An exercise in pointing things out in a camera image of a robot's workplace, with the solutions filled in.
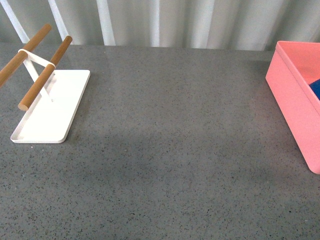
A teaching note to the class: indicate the blue microfiber cloth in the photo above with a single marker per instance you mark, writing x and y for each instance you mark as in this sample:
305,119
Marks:
315,87

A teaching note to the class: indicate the white towel rack stand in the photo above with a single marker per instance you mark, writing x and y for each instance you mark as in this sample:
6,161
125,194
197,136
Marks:
52,101

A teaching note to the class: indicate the pink plastic storage box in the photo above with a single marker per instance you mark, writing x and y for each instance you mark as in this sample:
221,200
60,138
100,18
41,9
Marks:
293,68

